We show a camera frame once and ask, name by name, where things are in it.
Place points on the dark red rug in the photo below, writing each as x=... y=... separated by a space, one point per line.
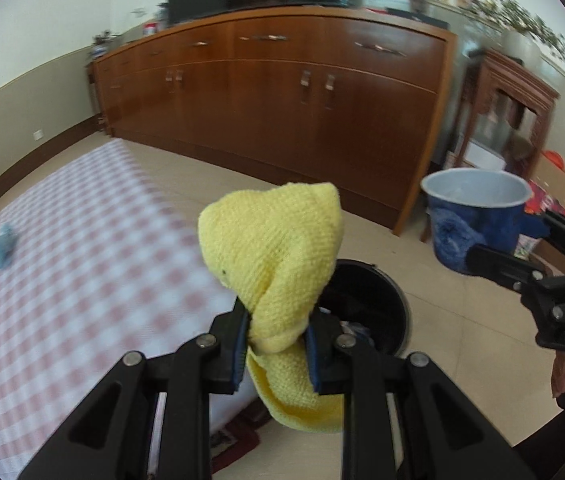
x=237 y=440

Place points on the black trash bin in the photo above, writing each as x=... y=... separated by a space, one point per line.
x=387 y=310

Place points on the yellow knitted cloth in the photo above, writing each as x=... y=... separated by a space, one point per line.
x=272 y=240

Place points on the pink checked tablecloth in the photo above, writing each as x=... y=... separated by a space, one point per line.
x=87 y=285

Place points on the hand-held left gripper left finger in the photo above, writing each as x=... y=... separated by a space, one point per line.
x=240 y=350

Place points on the small potted plant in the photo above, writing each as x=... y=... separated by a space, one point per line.
x=101 y=45

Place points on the cardboard box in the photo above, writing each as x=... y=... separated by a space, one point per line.
x=559 y=185

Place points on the long wooden cabinet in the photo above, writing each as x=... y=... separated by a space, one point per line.
x=262 y=100

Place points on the white box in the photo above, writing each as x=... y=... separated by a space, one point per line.
x=484 y=155

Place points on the white red jar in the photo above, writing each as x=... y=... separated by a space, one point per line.
x=150 y=29

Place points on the large leafy plant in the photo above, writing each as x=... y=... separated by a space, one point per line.
x=522 y=20

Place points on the small wooden side table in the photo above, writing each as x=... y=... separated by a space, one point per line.
x=517 y=80

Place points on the flat black device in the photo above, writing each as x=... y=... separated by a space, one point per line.
x=417 y=17

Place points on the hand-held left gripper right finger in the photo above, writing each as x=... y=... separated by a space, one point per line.
x=312 y=355

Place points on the small crumpled blue wrapper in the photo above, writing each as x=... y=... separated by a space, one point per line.
x=2 y=247

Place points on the dark blue cup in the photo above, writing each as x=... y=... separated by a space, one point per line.
x=477 y=220

